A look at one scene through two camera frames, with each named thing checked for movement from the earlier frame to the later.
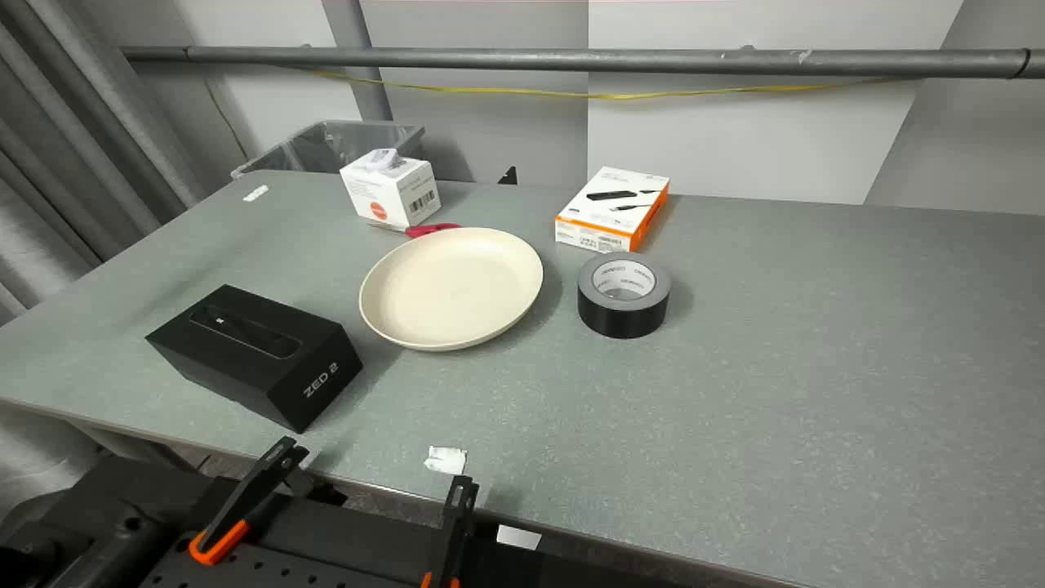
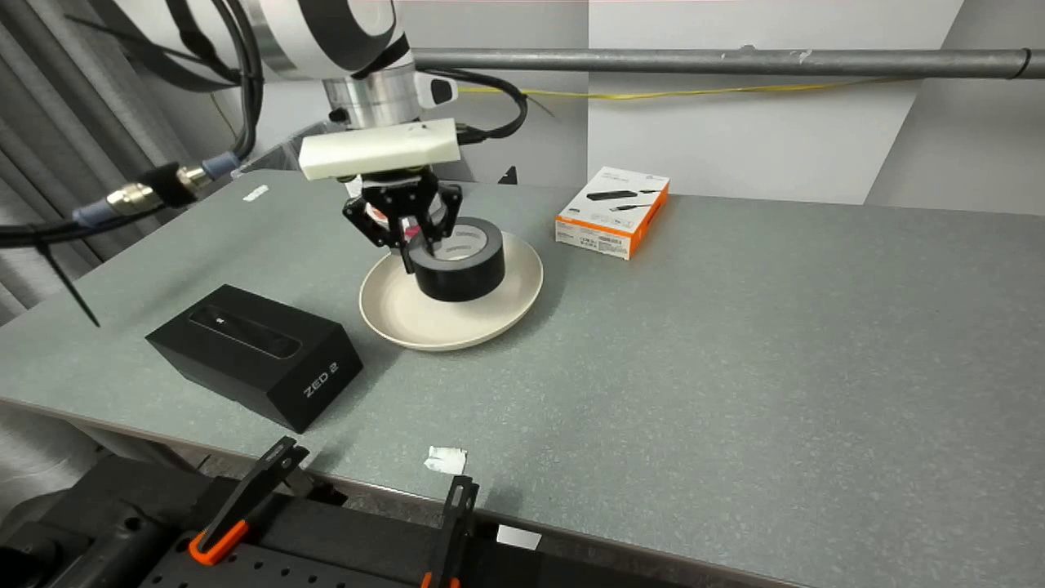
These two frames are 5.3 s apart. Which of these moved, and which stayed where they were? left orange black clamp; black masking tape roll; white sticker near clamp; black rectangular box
Moved: black masking tape roll
Stayed: black rectangular box; white sticker near clamp; left orange black clamp
